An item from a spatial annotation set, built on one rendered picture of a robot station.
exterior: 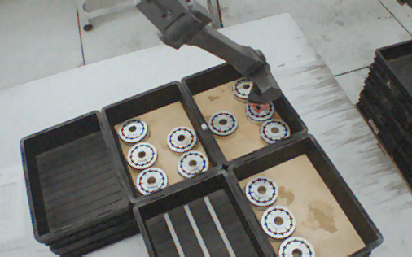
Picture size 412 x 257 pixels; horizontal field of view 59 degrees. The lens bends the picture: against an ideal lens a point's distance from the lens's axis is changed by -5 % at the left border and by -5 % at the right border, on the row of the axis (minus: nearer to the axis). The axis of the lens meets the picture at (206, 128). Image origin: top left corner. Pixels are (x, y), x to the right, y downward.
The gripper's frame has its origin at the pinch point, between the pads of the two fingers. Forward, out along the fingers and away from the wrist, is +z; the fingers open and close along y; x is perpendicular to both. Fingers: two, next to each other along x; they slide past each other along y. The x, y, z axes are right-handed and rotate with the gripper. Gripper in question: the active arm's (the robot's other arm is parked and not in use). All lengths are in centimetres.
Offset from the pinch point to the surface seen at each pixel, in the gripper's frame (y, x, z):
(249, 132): -9.3, 1.2, 4.2
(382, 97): 60, -51, 48
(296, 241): -43.4, -22.8, 1.6
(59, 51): 76, 178, 85
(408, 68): 76, -62, 39
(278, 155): -18.9, -11.2, -1.6
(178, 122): -12.1, 26.9, 3.9
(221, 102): 0.7, 15.0, 4.1
